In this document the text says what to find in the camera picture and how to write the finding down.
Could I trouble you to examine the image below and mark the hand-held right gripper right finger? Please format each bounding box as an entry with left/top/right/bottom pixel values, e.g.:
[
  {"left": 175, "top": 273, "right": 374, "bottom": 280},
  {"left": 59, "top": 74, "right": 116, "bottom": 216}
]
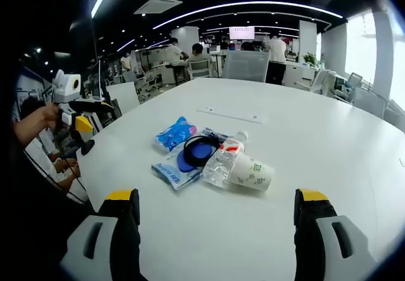
[{"left": 293, "top": 188, "right": 379, "bottom": 281}]

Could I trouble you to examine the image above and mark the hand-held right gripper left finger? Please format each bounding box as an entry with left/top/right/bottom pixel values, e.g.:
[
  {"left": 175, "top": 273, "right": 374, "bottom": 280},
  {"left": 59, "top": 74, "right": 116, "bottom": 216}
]
[{"left": 59, "top": 188, "right": 148, "bottom": 281}]

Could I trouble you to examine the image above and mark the blue wet wipes packet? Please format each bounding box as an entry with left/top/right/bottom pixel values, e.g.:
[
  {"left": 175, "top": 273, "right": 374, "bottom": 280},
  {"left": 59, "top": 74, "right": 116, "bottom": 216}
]
[{"left": 154, "top": 116, "right": 199, "bottom": 152}]

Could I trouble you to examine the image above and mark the white and blue packet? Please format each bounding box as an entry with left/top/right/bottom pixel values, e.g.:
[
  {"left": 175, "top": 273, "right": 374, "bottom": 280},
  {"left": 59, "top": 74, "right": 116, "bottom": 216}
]
[{"left": 151, "top": 141, "right": 204, "bottom": 191}]

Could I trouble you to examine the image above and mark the white paper cup green print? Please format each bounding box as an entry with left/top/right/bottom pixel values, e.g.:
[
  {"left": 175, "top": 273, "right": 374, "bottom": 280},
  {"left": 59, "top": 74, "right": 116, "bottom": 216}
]
[{"left": 227, "top": 153, "right": 275, "bottom": 194}]

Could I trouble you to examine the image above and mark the small dark patterned packet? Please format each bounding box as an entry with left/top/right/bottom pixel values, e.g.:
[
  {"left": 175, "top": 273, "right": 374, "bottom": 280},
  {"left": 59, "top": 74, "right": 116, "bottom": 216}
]
[{"left": 198, "top": 127, "right": 229, "bottom": 143}]

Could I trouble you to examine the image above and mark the clear plastic water bottle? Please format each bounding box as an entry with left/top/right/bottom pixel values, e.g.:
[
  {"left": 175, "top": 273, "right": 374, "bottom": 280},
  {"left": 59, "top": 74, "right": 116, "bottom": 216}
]
[{"left": 202, "top": 130, "right": 249, "bottom": 189}]

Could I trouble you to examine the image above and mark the person's left hand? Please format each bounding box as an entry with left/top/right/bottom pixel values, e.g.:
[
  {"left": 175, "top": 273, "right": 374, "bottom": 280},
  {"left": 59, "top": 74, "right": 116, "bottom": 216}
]
[{"left": 35, "top": 104, "right": 61, "bottom": 128}]

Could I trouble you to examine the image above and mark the black object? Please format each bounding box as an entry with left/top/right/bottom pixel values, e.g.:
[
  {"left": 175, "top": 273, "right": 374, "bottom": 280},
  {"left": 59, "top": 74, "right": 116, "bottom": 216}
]
[{"left": 70, "top": 128, "right": 96, "bottom": 156}]

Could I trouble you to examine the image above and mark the white chair back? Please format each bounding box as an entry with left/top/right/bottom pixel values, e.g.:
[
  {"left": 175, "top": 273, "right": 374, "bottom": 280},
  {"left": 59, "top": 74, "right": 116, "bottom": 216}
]
[{"left": 105, "top": 82, "right": 141, "bottom": 115}]

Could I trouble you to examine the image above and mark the white slatted chair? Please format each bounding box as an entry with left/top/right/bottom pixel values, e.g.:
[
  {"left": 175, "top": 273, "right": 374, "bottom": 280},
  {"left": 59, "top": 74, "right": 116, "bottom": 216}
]
[{"left": 187, "top": 58, "right": 212, "bottom": 80}]

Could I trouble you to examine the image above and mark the ceiling air conditioner vent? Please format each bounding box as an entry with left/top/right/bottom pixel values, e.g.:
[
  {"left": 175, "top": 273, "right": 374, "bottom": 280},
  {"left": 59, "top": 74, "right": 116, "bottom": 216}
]
[{"left": 133, "top": 0, "right": 184, "bottom": 16}]

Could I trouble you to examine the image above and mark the white table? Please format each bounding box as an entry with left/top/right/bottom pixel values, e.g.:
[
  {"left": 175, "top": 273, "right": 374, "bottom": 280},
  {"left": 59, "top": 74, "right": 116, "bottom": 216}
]
[{"left": 75, "top": 77, "right": 405, "bottom": 281}]

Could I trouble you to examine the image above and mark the grey mesh office chair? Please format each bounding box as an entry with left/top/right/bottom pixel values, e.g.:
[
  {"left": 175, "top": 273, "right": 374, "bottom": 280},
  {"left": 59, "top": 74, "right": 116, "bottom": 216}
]
[{"left": 220, "top": 50, "right": 271, "bottom": 84}]

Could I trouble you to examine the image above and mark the green potted plant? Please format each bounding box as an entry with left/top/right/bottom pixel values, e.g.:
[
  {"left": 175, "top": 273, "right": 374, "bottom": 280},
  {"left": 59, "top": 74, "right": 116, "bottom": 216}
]
[{"left": 302, "top": 52, "right": 320, "bottom": 67}]

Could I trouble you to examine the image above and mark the thin black cable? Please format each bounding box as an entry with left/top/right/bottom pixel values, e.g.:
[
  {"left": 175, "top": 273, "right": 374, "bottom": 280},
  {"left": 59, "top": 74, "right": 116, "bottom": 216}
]
[{"left": 58, "top": 153, "right": 88, "bottom": 196}]

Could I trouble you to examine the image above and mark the white table cable cover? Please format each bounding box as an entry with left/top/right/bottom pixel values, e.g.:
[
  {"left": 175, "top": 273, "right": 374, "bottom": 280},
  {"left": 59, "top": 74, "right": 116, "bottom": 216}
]
[{"left": 197, "top": 106, "right": 265, "bottom": 125}]

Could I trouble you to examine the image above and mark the wall screen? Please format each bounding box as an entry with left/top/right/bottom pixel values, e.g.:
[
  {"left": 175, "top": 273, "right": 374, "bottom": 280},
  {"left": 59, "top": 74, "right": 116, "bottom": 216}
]
[{"left": 229, "top": 26, "right": 256, "bottom": 41}]

